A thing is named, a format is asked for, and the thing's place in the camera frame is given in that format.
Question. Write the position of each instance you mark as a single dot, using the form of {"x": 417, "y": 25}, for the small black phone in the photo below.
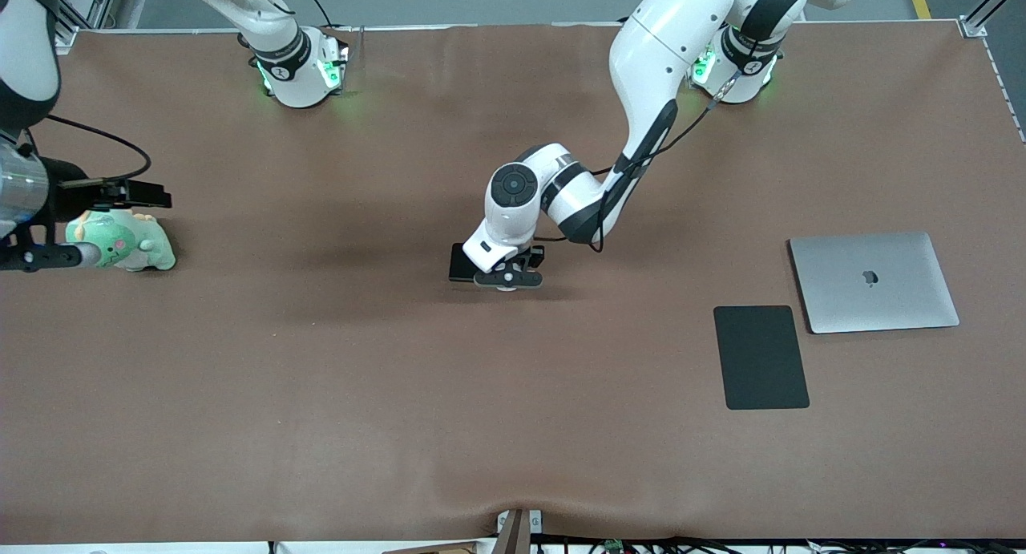
{"x": 458, "y": 264}

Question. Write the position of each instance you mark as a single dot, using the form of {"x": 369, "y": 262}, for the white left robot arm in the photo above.
{"x": 665, "y": 49}

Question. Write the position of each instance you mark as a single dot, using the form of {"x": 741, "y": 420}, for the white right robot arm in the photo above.
{"x": 288, "y": 69}

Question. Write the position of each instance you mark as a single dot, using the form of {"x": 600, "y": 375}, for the black mouse pad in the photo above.
{"x": 761, "y": 357}

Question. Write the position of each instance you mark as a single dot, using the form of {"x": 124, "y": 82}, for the green plush dinosaur toy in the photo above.
{"x": 136, "y": 245}

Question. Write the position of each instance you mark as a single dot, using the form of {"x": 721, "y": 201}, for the brown table cover mat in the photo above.
{"x": 513, "y": 426}

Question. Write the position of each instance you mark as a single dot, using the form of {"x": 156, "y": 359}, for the silver laptop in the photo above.
{"x": 874, "y": 285}

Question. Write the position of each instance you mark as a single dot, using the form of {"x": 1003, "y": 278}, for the aluminium frame profile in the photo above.
{"x": 990, "y": 9}
{"x": 92, "y": 1}

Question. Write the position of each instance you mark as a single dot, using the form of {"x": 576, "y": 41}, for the silver metal bracket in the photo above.
{"x": 535, "y": 522}

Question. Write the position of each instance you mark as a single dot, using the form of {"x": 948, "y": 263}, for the brown post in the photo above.
{"x": 515, "y": 536}

